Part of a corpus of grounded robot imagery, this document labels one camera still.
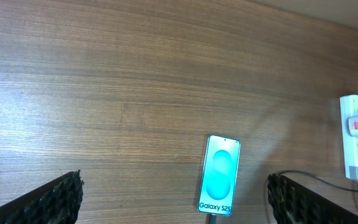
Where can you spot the white power strip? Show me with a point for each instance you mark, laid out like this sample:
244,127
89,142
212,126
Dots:
349,108

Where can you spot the smartphone with cyan screen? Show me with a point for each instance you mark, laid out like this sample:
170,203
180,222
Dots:
219,176

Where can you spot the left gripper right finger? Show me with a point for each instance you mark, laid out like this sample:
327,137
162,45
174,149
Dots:
293,203

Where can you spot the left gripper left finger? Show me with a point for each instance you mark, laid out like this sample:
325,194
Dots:
57,201

